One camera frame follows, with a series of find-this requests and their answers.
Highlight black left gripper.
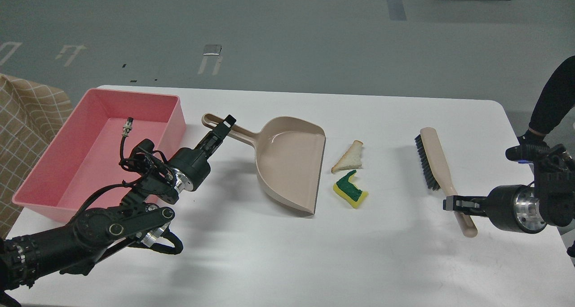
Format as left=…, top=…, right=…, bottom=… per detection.
left=168, top=115, right=237, bottom=192

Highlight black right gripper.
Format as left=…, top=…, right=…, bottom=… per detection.
left=443, top=185, right=548, bottom=235

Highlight beige hand brush black bristles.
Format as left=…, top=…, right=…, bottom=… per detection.
left=414, top=127, right=478, bottom=238

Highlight beige plastic dustpan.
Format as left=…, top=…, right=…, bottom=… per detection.
left=228, top=116, right=326, bottom=215

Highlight green and yellow sponge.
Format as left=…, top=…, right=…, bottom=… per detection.
left=332, top=169, right=368, bottom=209

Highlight triangular white bread slice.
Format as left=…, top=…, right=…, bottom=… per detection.
left=331, top=140, right=364, bottom=174

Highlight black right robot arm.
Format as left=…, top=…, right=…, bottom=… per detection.
left=443, top=144, right=575, bottom=235

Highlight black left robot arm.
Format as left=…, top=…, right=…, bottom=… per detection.
left=1, top=115, right=236, bottom=307

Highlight pink plastic bin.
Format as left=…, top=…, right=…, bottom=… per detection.
left=12, top=89, right=186, bottom=223

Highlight grey floor outlet plate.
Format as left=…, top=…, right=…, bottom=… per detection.
left=203, top=44, right=222, bottom=56

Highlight beige checkered cloth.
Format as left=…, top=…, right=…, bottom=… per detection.
left=0, top=74, right=73, bottom=239

